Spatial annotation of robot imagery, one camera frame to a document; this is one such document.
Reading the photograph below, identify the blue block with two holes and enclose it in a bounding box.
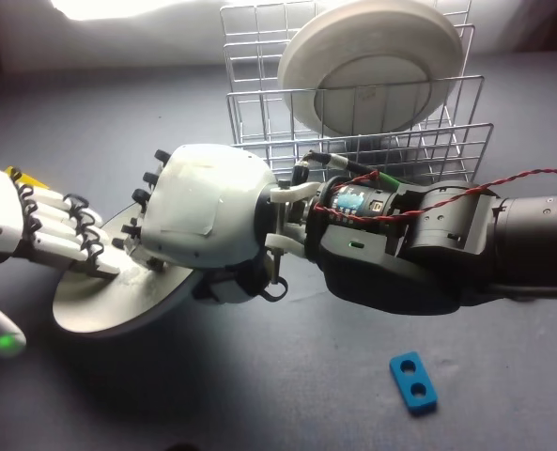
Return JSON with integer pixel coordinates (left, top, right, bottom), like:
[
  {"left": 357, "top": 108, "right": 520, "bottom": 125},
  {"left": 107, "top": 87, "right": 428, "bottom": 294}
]
[{"left": 389, "top": 350, "right": 441, "bottom": 417}]

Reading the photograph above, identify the yellow rectangular block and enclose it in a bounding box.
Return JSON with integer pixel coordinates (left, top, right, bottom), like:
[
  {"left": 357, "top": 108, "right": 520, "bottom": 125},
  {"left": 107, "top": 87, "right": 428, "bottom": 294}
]
[{"left": 3, "top": 164, "right": 50, "bottom": 192}]

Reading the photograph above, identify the silver wire dish rack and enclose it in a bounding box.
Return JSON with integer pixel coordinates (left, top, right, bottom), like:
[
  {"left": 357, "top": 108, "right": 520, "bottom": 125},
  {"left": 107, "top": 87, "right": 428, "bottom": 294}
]
[{"left": 219, "top": 0, "right": 496, "bottom": 187}]

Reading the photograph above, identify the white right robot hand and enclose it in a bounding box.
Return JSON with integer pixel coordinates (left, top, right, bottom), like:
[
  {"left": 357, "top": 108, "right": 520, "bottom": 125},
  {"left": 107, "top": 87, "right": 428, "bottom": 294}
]
[{"left": 111, "top": 143, "right": 289, "bottom": 305}]

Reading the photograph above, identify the white round plate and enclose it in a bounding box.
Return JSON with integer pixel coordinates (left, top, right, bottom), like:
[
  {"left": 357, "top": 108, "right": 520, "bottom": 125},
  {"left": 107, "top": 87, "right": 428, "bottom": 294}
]
[
  {"left": 276, "top": 0, "right": 463, "bottom": 135},
  {"left": 52, "top": 206, "right": 202, "bottom": 338}
]

